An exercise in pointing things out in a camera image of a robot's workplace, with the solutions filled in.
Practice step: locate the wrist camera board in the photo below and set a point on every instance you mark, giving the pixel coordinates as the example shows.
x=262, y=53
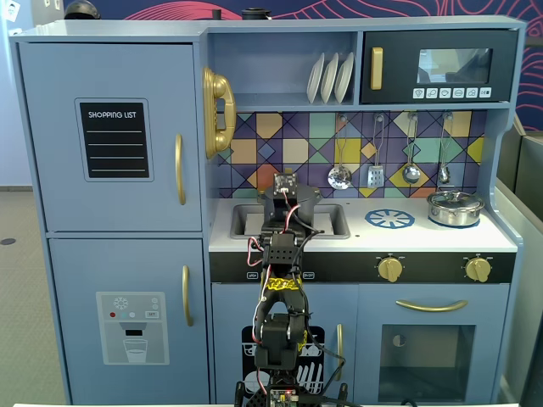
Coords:
x=284, y=183

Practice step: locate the dishwasher door with dishes print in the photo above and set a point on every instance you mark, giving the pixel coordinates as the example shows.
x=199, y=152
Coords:
x=231, y=305

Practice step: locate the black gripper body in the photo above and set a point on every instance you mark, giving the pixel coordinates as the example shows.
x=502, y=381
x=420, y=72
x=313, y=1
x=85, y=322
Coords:
x=275, y=209

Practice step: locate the fridge door with shopping list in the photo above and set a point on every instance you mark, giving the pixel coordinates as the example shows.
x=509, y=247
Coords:
x=55, y=203

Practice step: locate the fridge door with dispenser print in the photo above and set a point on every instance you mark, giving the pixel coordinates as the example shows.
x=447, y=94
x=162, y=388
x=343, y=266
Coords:
x=76, y=271

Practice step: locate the robot controller board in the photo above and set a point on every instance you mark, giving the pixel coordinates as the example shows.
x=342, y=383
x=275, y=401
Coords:
x=282, y=397

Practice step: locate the white toy plate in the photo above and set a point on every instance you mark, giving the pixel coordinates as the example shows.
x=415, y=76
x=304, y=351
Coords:
x=344, y=76
x=330, y=78
x=315, y=78

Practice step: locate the black floor disc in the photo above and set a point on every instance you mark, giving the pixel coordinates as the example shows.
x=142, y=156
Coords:
x=7, y=241

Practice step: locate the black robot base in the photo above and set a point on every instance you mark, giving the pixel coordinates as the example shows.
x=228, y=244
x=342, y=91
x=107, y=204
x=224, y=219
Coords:
x=254, y=396

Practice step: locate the blue toy kitchen unit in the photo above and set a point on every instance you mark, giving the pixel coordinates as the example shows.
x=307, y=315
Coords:
x=280, y=36

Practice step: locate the gray toy sink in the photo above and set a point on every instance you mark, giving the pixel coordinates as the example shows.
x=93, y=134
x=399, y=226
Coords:
x=335, y=222

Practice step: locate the gold stove knob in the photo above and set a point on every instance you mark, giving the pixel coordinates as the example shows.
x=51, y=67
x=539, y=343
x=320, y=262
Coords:
x=478, y=269
x=390, y=268

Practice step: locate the metal slotted spatula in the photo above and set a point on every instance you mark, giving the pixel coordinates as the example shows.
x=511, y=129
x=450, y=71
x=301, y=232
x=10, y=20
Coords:
x=375, y=177

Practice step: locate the face sketch paper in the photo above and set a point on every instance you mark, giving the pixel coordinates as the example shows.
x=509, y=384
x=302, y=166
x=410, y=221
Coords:
x=12, y=10

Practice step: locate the metal skimmer spoon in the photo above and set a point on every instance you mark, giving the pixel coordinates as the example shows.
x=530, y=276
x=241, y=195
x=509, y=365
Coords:
x=339, y=178

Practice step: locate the black round cap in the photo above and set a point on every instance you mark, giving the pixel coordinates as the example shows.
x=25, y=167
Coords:
x=255, y=14

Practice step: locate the shiny steel pot lid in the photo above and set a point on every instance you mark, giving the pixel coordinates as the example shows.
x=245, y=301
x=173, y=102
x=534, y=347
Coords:
x=451, y=199

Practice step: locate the black dome object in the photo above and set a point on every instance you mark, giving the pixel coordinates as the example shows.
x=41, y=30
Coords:
x=81, y=10

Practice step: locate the blue oven door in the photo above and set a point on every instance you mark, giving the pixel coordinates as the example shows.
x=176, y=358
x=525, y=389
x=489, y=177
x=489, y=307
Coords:
x=369, y=305

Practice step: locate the metal ladle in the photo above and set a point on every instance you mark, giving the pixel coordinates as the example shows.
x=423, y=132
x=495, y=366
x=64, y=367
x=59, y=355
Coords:
x=410, y=174

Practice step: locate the gold toy telephone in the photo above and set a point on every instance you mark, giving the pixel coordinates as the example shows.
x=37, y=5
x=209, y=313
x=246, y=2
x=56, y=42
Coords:
x=218, y=89

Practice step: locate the black toy microwave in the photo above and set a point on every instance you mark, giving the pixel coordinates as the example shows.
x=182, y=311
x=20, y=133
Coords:
x=399, y=68

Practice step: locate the small black peg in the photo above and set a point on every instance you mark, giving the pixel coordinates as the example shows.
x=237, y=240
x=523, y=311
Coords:
x=216, y=14

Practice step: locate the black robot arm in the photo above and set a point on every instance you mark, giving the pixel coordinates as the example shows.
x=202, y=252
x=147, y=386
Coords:
x=282, y=254

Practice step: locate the small metal spoon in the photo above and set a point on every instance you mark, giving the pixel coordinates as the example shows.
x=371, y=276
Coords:
x=443, y=174

